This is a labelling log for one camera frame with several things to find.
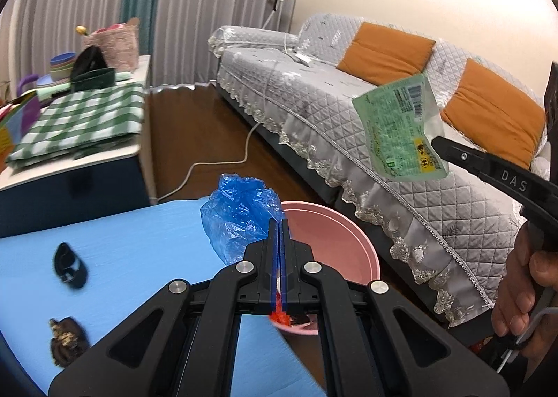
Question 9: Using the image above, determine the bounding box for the pink plastic basin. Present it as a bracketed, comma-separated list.
[272, 201, 381, 337]

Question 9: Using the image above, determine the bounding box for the black hat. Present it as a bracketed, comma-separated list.
[70, 45, 107, 79]

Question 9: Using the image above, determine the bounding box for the pink lace basket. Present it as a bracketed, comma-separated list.
[84, 18, 140, 71]

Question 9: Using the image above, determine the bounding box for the stack of coloured bowls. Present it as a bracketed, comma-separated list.
[49, 53, 77, 84]

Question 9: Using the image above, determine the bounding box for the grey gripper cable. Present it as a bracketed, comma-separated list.
[497, 307, 558, 369]

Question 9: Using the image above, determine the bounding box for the green checked cloth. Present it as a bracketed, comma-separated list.
[6, 83, 146, 169]

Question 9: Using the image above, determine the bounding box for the black fabric item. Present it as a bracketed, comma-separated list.
[53, 242, 88, 291]

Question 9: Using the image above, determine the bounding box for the blue plastic bag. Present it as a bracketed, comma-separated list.
[199, 173, 284, 267]

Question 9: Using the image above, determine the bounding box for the white power cable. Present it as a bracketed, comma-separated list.
[154, 33, 306, 206]

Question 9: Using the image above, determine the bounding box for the brown crumpled wrapper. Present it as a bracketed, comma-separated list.
[48, 317, 90, 368]

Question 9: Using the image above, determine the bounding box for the dark green bowl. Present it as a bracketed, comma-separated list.
[70, 68, 118, 93]

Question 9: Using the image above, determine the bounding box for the orange cushion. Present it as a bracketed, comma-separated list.
[440, 58, 548, 169]
[337, 22, 436, 86]

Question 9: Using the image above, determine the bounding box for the light green cloth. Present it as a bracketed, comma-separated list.
[37, 70, 131, 97]

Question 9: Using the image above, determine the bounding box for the person's right hand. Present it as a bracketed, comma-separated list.
[492, 223, 558, 358]

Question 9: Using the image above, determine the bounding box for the grey quilted sofa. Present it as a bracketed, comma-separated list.
[207, 14, 558, 328]

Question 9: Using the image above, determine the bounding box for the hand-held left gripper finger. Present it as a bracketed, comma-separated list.
[280, 218, 511, 397]
[48, 218, 280, 397]

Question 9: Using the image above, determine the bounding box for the white and blue coffee table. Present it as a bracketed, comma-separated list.
[0, 55, 158, 238]

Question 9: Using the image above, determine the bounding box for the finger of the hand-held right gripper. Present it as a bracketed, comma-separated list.
[431, 136, 558, 228]

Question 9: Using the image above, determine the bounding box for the green snack packet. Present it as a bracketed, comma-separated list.
[352, 72, 450, 182]

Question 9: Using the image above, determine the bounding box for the colourful tin box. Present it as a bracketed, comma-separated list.
[0, 90, 42, 154]

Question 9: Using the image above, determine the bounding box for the purple plastic item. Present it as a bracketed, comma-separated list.
[17, 73, 40, 95]

